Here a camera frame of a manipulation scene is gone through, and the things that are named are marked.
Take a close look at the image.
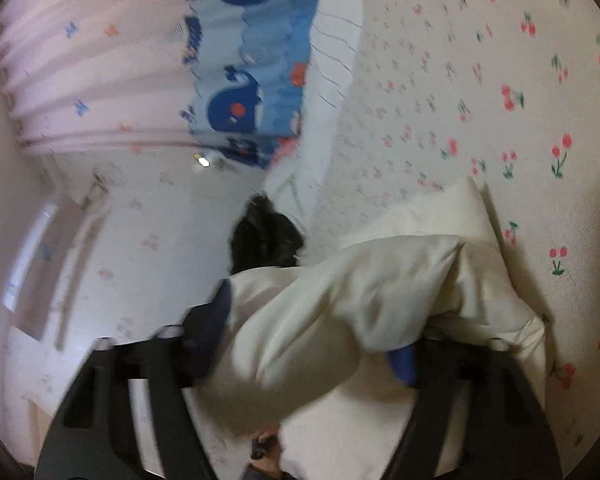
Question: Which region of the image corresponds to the shiny black jacket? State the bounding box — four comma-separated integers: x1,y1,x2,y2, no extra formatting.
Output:
228,192,306,273

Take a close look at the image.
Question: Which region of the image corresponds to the whale print curtain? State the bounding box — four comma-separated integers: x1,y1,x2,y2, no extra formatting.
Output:
0,0,331,168

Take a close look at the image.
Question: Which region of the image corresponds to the pink cloth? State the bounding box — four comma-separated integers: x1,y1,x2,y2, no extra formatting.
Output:
272,135,301,161

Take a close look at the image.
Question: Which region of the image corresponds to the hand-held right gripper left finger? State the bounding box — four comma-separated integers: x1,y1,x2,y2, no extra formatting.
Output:
34,280,233,480

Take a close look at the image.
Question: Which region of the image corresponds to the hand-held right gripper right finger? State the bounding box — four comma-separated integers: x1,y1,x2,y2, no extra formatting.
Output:
380,335,563,480

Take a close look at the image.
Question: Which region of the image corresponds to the cream quilted jacket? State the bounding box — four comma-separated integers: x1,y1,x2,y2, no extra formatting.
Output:
195,175,548,480

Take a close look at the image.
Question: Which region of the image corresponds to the white striped duvet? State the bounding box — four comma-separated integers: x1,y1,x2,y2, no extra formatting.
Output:
265,0,366,221

